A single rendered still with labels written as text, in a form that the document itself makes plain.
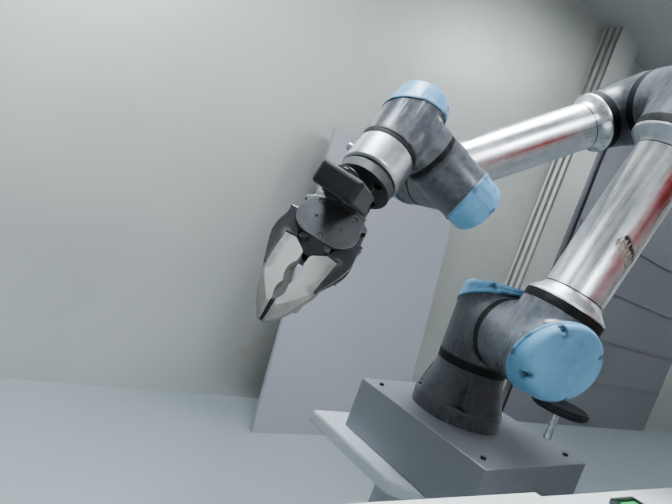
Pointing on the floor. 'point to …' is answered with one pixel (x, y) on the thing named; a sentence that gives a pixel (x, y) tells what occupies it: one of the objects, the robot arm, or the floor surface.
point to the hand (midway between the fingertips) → (268, 306)
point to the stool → (561, 414)
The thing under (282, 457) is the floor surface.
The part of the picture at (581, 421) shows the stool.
